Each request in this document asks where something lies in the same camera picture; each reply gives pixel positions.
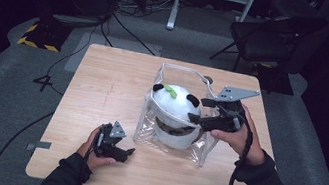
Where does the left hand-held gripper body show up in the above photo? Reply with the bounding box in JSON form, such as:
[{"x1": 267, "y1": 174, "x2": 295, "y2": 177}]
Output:
[{"x1": 92, "y1": 117, "x2": 130, "y2": 162}]

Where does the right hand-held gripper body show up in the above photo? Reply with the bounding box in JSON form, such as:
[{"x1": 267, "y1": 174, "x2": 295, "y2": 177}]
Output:
[{"x1": 210, "y1": 83, "x2": 261, "y2": 137}]

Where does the clear plastic zipper bag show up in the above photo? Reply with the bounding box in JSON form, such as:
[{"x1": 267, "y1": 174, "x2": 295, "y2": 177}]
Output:
[{"x1": 130, "y1": 59, "x2": 230, "y2": 170}]

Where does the white panda plush toy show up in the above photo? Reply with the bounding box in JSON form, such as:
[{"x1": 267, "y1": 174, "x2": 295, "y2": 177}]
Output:
[{"x1": 142, "y1": 81, "x2": 211, "y2": 153}]

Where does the person's left hand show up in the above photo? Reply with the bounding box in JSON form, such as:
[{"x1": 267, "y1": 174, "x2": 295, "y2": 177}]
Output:
[{"x1": 73, "y1": 123, "x2": 123, "y2": 176}]

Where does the person's right hand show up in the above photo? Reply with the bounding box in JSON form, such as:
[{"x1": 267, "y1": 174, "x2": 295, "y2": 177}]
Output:
[{"x1": 206, "y1": 100, "x2": 275, "y2": 168}]

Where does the grey tape strip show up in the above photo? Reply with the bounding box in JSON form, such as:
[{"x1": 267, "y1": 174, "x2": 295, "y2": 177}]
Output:
[{"x1": 25, "y1": 139, "x2": 53, "y2": 154}]

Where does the black folding chair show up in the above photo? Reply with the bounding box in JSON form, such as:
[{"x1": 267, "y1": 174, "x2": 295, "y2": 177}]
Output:
[{"x1": 207, "y1": 0, "x2": 329, "y2": 87}]

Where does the black tape floor mark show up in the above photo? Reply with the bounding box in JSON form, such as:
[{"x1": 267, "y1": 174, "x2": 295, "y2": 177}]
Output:
[{"x1": 31, "y1": 73, "x2": 55, "y2": 94}]

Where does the yellow black striped mat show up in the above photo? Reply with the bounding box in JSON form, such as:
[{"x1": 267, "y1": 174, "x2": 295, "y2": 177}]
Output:
[{"x1": 16, "y1": 16, "x2": 74, "y2": 55}]

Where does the left hand-held gripper cable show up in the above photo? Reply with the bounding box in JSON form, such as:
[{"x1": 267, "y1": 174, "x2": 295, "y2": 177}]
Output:
[{"x1": 77, "y1": 126, "x2": 105, "y2": 185}]

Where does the hand-held gripper cable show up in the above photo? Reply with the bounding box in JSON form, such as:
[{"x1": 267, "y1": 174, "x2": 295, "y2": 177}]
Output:
[
  {"x1": 227, "y1": 113, "x2": 258, "y2": 185},
  {"x1": 77, "y1": 126, "x2": 105, "y2": 185}
]

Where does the right hand-held gripper cable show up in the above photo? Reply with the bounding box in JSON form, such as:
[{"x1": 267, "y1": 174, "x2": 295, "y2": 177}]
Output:
[{"x1": 227, "y1": 113, "x2": 258, "y2": 185}]

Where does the thick black floor cable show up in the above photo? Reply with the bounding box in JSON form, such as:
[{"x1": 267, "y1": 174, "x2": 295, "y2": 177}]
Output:
[{"x1": 0, "y1": 102, "x2": 56, "y2": 185}]

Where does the thin black floor cable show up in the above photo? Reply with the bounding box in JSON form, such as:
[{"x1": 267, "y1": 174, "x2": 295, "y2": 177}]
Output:
[{"x1": 43, "y1": 18, "x2": 99, "y2": 100}]

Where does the bundle of floor cables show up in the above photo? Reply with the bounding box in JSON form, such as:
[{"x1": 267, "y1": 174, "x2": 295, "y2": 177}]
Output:
[{"x1": 113, "y1": 0, "x2": 177, "y2": 26}]

